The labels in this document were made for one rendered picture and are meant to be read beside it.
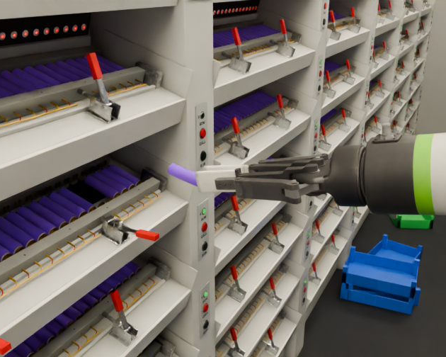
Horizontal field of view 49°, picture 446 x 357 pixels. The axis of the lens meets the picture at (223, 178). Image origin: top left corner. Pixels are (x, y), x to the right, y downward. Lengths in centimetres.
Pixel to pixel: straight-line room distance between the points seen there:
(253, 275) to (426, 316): 110
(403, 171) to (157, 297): 56
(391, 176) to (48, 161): 40
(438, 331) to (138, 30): 176
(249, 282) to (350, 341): 83
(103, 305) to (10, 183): 37
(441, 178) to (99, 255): 47
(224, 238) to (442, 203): 68
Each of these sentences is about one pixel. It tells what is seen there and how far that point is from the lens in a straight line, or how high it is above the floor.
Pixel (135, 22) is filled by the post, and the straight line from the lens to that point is 88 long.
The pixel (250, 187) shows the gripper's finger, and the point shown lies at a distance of 62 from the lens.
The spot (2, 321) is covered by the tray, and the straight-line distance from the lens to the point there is 66.
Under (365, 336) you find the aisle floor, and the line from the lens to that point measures 213.
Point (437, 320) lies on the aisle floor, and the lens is 231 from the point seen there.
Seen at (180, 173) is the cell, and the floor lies 105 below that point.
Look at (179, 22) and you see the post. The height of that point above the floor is 125.
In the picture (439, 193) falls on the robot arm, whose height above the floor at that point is 110.
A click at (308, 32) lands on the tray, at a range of 148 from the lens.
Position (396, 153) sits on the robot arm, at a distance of 57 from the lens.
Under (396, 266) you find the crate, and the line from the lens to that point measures 241.
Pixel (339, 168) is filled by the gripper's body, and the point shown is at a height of 110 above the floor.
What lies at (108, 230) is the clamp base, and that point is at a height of 95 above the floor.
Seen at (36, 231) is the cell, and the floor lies 98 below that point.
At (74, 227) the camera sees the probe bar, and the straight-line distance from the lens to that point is 76.
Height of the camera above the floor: 131
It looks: 22 degrees down
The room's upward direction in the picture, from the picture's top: straight up
